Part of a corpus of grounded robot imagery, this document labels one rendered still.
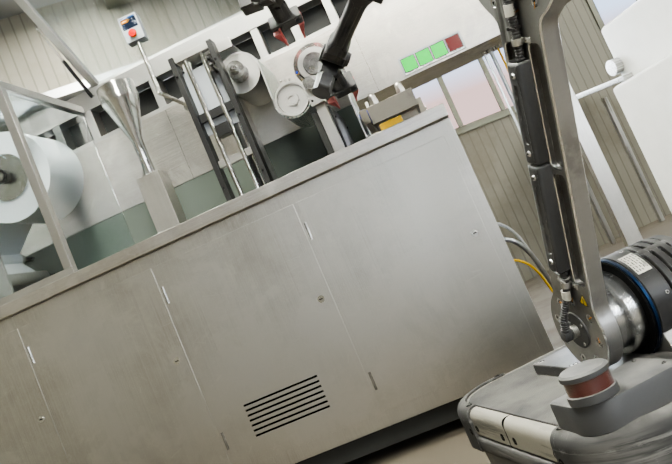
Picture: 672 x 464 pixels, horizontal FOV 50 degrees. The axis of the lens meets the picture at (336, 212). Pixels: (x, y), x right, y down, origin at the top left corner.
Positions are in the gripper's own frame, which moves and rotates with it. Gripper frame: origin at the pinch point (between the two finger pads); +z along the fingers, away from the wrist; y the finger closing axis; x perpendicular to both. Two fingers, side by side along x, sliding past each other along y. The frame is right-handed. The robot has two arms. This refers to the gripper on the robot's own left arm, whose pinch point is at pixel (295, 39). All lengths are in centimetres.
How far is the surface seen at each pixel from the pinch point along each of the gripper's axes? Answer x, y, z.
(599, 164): -19, 81, 96
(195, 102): 0.4, -39.5, 4.6
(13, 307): -42, -115, 15
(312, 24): 50, 4, 28
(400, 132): -44, 18, 16
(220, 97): -3.5, -30.5, 4.6
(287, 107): -2.9, -13.3, 20.4
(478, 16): 23, 62, 40
